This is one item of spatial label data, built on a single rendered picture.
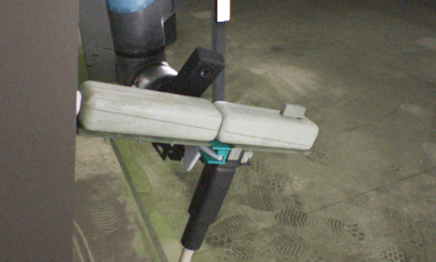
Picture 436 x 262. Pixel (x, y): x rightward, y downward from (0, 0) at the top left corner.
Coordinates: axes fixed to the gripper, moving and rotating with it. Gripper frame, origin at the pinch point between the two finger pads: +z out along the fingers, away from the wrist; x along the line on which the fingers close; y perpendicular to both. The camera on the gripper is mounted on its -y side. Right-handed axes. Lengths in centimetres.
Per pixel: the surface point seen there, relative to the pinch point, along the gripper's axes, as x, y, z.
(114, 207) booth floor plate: -27, 71, -85
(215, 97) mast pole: -74, 29, -115
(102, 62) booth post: -43, 46, -198
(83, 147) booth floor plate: -25, 71, -132
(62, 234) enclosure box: 24.8, -6.4, 22.8
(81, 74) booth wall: -34, 56, -198
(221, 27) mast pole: -63, -3, -113
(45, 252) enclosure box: 25.3, -5.6, 22.7
